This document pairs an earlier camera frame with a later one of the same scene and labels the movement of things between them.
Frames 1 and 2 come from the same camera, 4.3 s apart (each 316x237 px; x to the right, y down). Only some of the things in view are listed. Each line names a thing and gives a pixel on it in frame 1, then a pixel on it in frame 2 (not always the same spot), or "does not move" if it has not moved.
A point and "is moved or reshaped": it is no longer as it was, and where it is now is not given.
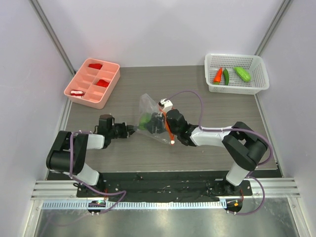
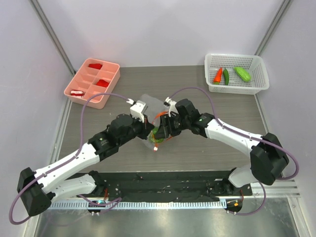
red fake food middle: (102, 83) does not move
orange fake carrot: (217, 77) does not move
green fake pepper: (145, 118) is moved or reshaped
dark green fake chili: (226, 76) does not move
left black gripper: (123, 126) -> (146, 127)
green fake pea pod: (244, 73) does not move
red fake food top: (95, 65) does not move
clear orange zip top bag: (153, 121) is moved or reshaped
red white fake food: (77, 93) does not move
